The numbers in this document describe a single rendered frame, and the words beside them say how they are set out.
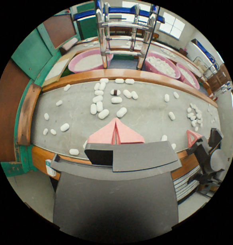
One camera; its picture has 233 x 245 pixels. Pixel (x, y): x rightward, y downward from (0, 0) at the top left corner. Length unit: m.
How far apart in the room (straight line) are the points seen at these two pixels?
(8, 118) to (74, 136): 0.37
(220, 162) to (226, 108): 4.70
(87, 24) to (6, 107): 2.71
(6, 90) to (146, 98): 0.62
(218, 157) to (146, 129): 0.26
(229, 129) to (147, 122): 4.83
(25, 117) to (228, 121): 5.31
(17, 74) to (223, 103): 5.40
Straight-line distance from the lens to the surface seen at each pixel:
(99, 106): 0.24
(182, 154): 0.36
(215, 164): 0.26
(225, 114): 4.93
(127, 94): 0.26
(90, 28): 2.85
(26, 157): 0.50
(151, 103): 0.29
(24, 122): 0.42
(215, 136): 0.30
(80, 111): 0.28
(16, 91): 0.49
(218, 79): 5.18
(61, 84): 0.40
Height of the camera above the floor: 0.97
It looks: 77 degrees down
